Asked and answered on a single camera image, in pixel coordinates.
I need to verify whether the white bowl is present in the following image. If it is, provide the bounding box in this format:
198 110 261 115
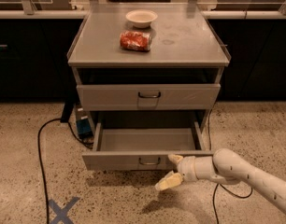
125 9 158 29

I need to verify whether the blue tape cross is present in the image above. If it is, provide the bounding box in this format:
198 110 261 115
49 197 79 224

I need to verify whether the grey top drawer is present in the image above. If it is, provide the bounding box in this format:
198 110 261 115
77 84 221 111

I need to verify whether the blue power box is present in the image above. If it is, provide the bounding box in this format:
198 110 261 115
75 105 93 139

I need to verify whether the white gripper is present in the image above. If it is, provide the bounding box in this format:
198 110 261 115
155 154 215 191

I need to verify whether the grey drawer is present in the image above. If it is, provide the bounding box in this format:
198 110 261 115
82 122 213 171
77 84 221 111

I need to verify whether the black cable left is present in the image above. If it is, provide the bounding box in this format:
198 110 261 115
36 118 94 224

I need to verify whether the black cable right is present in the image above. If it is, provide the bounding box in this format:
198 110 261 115
207 108 254 224

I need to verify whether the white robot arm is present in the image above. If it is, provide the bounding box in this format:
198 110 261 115
155 148 286 215

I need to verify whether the grey drawer cabinet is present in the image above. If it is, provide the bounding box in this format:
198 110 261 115
69 4 229 132

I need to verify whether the red soda can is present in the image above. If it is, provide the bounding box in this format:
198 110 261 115
120 31 151 51

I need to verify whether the dark counter with cabinets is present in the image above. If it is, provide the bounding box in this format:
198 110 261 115
0 10 286 103

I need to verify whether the black cable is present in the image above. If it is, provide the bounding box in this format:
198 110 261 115
207 108 254 224
36 118 94 224

